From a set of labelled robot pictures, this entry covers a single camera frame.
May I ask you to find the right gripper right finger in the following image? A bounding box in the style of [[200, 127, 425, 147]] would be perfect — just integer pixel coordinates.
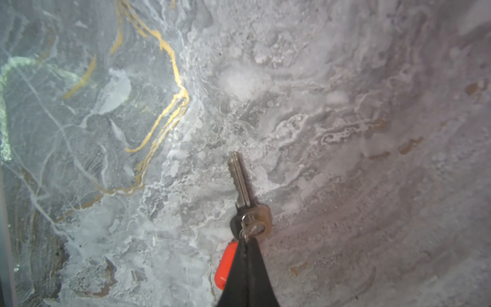
[[246, 238, 280, 307]]

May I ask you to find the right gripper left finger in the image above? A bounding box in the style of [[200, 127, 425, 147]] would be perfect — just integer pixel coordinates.
[[216, 240, 248, 307]]

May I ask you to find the red capped key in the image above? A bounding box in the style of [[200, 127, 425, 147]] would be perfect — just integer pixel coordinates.
[[214, 152, 272, 290]]

